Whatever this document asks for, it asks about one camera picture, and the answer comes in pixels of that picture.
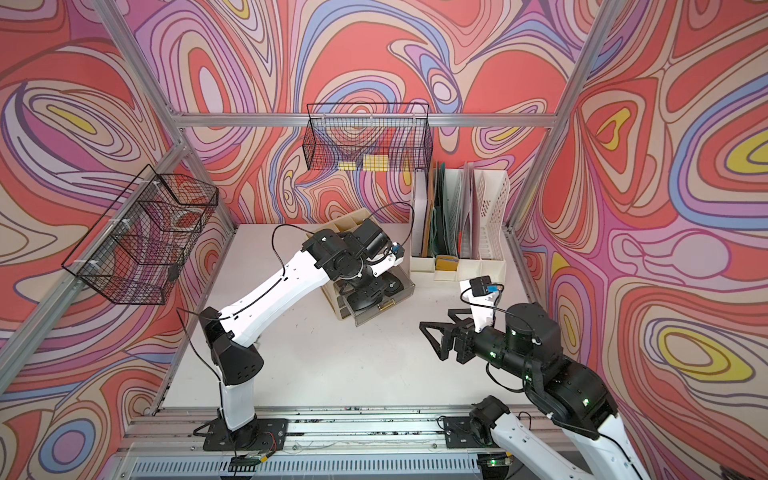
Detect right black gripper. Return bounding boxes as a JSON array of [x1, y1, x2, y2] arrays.
[[420, 307, 537, 383]]

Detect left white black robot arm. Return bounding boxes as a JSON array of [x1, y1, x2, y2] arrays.
[[197, 217, 405, 433]]

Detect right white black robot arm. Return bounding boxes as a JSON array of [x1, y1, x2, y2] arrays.
[[419, 303, 649, 479]]

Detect cream drawer organizer cabinet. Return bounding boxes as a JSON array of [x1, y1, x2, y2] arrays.
[[301, 209, 391, 320]]

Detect green folder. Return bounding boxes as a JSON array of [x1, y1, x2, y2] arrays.
[[431, 163, 463, 256]]

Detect white file organizer rack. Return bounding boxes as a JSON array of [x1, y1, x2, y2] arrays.
[[409, 162, 511, 288]]

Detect yellow sticky notes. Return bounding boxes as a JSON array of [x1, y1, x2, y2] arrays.
[[337, 154, 389, 172]]

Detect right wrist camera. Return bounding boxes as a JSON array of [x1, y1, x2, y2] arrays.
[[459, 275, 503, 333]]

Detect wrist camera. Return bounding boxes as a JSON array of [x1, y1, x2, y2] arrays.
[[459, 275, 503, 333], [367, 242, 405, 277]]

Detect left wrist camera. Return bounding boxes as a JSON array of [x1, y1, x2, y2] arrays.
[[367, 242, 405, 277]]

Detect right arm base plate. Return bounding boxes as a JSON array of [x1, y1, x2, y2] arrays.
[[437, 416, 482, 449]]

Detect aluminium front rail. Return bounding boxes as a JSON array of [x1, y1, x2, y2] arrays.
[[107, 406, 533, 479]]

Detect back black wire basket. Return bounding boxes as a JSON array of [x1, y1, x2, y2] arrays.
[[302, 101, 433, 173]]

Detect black wire basket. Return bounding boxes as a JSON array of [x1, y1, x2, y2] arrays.
[[302, 101, 433, 173], [61, 166, 219, 305]]

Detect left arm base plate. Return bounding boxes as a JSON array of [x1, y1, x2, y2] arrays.
[[193, 418, 288, 453]]

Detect left black wire basket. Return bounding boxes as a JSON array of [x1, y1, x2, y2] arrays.
[[61, 166, 219, 305]]

